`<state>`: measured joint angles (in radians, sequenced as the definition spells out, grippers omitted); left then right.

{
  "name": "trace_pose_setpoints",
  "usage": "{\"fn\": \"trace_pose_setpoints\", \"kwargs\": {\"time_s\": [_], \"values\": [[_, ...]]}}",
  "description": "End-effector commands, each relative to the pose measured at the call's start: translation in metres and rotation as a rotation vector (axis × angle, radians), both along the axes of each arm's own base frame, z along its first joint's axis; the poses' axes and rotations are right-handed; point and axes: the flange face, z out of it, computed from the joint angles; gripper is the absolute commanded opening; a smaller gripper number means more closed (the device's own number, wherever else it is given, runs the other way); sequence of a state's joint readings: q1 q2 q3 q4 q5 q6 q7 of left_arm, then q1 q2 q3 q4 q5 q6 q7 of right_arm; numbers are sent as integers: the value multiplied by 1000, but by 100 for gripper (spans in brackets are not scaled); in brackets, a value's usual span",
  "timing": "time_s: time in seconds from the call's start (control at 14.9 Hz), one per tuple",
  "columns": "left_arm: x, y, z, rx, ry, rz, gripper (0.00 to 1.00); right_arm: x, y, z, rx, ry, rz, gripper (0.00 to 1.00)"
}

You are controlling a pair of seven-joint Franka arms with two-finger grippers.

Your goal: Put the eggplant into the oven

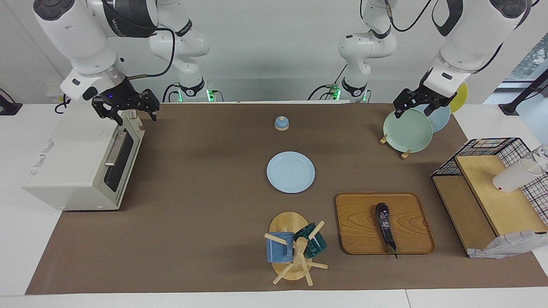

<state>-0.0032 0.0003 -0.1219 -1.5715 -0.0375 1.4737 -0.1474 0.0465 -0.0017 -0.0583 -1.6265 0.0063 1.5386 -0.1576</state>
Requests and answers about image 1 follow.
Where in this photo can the light blue racked plate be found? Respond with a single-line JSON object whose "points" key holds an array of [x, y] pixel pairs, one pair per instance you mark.
{"points": [[442, 119]]}

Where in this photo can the dark green mug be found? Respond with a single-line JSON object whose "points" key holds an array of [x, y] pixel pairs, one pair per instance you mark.
{"points": [[317, 246]]}

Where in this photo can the small blue-white bell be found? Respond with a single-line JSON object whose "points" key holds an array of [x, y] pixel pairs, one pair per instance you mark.
{"points": [[281, 124]]}

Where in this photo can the blue mug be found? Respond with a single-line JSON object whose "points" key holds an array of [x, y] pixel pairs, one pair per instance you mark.
{"points": [[276, 252]]}

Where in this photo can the clear glass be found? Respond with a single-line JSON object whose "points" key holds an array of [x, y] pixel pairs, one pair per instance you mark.
{"points": [[541, 154]]}

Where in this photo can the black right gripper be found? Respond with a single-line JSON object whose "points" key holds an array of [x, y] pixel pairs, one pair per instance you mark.
{"points": [[122, 96]]}

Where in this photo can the white toaster oven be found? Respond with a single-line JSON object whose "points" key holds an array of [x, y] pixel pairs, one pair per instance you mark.
{"points": [[64, 162]]}

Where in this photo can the yellow racked plate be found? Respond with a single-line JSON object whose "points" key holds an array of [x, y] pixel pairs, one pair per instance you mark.
{"points": [[461, 100]]}

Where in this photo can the wooden plate rack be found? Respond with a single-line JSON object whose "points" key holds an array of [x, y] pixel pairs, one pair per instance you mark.
{"points": [[405, 154]]}

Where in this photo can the wooden mug tree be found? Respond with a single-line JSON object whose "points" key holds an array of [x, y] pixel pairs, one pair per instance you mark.
{"points": [[287, 222]]}

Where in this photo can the white wall box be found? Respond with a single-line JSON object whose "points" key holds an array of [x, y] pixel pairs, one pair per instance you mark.
{"points": [[53, 94]]}

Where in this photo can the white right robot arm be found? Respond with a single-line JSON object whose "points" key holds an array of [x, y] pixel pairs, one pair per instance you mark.
{"points": [[72, 34]]}

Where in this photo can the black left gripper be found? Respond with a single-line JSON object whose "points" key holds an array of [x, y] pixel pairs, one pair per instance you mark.
{"points": [[424, 97]]}

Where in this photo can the pale green racked plate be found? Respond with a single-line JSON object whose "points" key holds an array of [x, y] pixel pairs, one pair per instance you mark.
{"points": [[406, 132]]}

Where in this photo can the black clamp base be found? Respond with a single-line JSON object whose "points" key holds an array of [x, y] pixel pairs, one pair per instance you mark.
{"points": [[8, 109]]}

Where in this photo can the wooden serving tray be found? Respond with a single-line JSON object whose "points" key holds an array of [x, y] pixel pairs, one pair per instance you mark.
{"points": [[355, 226]]}

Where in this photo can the brown table mat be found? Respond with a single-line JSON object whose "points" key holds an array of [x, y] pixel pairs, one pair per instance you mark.
{"points": [[205, 222]]}

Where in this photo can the grey marbled cloth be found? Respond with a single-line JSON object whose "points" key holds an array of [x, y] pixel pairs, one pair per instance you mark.
{"points": [[505, 246]]}

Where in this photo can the wooden shelf unit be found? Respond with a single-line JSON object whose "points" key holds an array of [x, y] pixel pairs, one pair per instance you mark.
{"points": [[501, 205]]}

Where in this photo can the white cup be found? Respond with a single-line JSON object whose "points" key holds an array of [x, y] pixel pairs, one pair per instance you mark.
{"points": [[513, 177]]}

